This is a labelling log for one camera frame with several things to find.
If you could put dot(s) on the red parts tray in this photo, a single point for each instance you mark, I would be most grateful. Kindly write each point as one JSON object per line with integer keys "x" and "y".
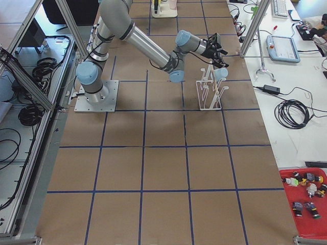
{"x": 307, "y": 225}

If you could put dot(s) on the teach pendant tablet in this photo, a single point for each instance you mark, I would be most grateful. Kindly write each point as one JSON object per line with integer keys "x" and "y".
{"x": 282, "y": 49}

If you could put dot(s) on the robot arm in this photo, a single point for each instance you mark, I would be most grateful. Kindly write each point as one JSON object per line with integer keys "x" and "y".
{"x": 118, "y": 32}

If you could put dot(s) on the pink cup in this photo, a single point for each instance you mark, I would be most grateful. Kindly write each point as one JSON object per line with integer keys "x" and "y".
{"x": 172, "y": 4}

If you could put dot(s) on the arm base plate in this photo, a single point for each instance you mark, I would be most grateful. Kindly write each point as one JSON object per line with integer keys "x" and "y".
{"x": 103, "y": 101}

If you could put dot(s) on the light blue cup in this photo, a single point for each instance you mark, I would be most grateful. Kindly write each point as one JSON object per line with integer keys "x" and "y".
{"x": 220, "y": 73}

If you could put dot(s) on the cream plastic tray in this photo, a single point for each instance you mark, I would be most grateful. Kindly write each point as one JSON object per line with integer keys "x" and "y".
{"x": 165, "y": 11}

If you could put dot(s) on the white wire cup rack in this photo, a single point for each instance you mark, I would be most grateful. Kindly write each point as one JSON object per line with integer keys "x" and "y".
{"x": 209, "y": 90}

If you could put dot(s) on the black power adapter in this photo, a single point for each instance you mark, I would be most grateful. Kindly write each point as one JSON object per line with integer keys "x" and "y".
{"x": 271, "y": 89}

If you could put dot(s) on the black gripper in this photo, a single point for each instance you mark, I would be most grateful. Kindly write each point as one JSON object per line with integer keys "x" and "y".
{"x": 210, "y": 53}

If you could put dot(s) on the aluminium frame post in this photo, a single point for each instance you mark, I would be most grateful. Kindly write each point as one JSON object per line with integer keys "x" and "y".
{"x": 258, "y": 17}

